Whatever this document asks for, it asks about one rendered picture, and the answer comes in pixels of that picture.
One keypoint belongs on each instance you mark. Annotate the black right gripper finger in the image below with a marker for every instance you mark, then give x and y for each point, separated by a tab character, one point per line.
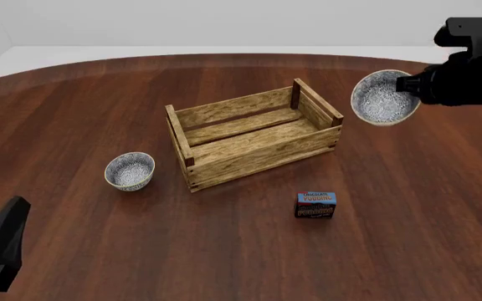
408	84

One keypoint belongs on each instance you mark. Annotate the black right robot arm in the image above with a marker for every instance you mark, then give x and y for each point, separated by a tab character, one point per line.
471	81

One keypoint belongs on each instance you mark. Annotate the chocolate pudding box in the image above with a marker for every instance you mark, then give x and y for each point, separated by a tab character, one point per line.
315	205

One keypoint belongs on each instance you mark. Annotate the small patterned bowl yellow rim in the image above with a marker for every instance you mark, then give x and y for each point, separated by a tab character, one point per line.
129	172

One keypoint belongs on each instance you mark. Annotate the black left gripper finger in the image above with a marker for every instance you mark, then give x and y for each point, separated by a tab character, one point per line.
6	232

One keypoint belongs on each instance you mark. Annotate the wooden slat tray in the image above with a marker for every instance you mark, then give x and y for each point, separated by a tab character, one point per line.
241	147

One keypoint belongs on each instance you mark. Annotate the large patterned bowl white rim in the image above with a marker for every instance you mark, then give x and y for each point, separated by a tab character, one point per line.
377	102

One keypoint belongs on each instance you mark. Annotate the black plate on short stalk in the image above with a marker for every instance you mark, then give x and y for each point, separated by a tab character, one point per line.
479	29

